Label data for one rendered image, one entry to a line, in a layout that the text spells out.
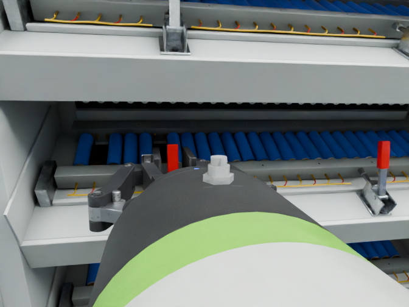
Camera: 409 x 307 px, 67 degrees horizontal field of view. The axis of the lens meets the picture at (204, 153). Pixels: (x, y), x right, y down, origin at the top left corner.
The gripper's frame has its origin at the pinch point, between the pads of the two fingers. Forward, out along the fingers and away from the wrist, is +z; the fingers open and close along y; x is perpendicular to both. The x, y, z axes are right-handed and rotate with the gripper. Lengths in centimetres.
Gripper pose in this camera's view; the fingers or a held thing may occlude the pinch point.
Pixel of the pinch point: (172, 164)
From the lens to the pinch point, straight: 34.5
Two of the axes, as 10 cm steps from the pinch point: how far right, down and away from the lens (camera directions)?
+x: 0.1, -9.8, -1.8
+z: -1.7, -1.8, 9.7
